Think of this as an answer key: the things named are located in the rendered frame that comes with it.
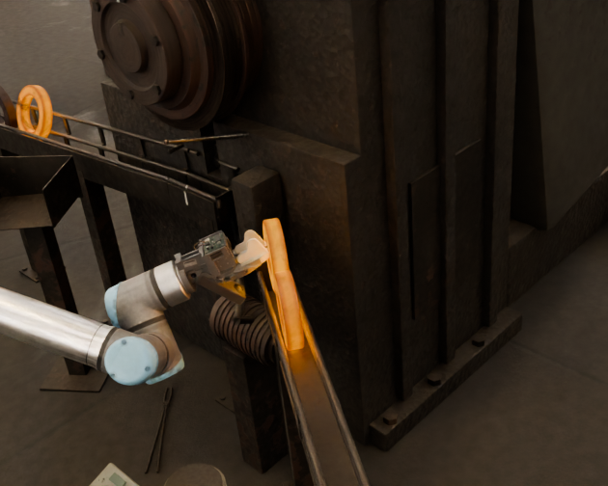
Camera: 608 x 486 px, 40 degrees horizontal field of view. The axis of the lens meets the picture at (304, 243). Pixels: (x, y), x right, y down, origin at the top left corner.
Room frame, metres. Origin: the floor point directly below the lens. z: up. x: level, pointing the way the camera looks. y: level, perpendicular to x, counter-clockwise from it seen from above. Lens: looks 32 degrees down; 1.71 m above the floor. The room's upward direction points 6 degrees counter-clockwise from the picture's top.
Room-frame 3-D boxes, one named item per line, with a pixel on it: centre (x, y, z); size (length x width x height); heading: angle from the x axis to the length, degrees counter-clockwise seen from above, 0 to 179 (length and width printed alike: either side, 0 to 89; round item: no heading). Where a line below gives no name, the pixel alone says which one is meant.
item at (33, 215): (2.14, 0.78, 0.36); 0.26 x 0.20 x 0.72; 78
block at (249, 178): (1.81, 0.10, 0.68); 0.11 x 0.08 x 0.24; 133
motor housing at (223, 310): (1.64, 0.14, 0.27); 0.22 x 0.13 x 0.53; 43
